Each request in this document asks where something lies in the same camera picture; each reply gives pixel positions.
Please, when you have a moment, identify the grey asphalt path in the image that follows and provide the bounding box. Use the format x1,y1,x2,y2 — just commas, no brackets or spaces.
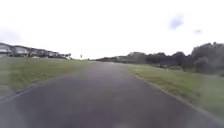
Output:
0,61,224,128

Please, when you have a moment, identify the row of houses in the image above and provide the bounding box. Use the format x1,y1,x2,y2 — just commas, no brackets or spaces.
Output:
0,42,73,60

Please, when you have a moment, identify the grass verge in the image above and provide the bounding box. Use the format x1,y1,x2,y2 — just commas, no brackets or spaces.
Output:
114,62,224,122

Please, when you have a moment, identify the grass bank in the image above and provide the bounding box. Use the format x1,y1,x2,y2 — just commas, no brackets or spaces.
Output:
0,55,92,98

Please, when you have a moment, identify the row of dark trees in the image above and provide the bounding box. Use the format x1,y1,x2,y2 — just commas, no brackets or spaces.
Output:
92,41,224,77

